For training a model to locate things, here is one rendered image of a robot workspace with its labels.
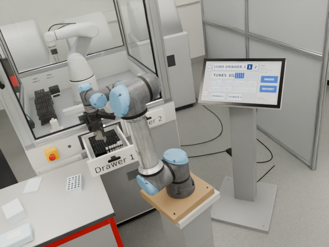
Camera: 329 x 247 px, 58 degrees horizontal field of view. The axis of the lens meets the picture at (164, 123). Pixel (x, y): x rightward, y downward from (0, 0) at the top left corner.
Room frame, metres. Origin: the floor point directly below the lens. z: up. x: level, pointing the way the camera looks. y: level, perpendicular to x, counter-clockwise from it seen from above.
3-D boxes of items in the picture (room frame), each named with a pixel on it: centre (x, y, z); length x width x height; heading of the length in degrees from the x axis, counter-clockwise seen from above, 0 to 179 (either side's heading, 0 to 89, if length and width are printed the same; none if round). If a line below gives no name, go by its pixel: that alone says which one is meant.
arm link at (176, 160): (1.16, -0.02, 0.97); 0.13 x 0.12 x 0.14; 124
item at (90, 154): (1.62, 0.39, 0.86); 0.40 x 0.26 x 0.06; 18
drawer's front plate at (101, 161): (1.42, 0.33, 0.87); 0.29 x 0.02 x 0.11; 108
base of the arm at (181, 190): (1.17, -0.02, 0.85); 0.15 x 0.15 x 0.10
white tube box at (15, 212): (1.24, 0.88, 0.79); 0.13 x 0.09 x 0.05; 34
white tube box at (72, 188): (1.39, 0.58, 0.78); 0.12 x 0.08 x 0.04; 7
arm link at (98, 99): (1.43, 0.31, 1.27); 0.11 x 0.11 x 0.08; 34
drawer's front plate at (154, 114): (1.83, 0.13, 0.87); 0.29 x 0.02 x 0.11; 108
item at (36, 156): (2.20, 0.54, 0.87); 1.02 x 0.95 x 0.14; 108
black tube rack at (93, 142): (1.61, 0.39, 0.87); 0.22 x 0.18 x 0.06; 18
